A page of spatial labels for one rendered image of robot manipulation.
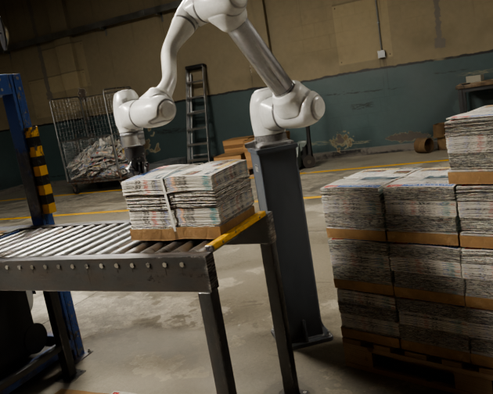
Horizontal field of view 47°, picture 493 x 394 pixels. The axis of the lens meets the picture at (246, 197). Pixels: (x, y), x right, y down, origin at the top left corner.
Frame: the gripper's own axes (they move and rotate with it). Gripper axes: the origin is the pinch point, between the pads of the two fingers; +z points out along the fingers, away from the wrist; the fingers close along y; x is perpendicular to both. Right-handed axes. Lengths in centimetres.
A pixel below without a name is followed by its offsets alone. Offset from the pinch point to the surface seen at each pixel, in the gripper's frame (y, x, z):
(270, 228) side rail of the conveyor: 21, -42, 18
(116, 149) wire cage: 593, 479, 21
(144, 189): -14.0, -11.8, -6.0
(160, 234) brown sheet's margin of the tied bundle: -13.4, -14.8, 10.4
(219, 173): -8.0, -39.1, -8.9
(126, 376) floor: 29, 49, 94
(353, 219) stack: 47, -68, 22
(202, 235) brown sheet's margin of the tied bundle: -13.4, -32.0, 11.4
